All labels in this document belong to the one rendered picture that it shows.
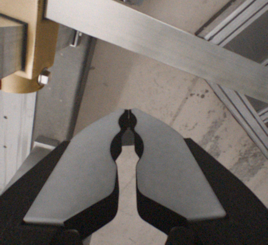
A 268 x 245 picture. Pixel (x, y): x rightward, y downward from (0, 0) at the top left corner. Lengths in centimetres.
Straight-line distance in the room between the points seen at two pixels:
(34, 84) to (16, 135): 40
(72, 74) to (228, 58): 26
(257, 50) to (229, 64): 82
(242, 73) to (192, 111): 106
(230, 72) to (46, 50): 17
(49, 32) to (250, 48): 89
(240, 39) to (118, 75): 64
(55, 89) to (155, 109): 88
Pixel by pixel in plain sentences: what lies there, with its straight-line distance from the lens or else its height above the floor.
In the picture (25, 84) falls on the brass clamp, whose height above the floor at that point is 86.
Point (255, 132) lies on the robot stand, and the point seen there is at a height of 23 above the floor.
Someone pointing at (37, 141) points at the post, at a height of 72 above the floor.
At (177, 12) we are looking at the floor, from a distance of 104.
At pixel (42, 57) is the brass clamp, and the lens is 18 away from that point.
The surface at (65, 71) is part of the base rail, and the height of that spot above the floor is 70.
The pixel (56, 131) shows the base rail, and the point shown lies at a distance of 41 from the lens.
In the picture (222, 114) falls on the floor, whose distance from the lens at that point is 134.
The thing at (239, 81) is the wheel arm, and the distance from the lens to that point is 19.
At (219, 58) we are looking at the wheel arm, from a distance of 18.
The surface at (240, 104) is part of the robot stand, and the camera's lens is 105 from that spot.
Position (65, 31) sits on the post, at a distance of 25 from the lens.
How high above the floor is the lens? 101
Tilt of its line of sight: 61 degrees down
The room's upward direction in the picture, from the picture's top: 177 degrees clockwise
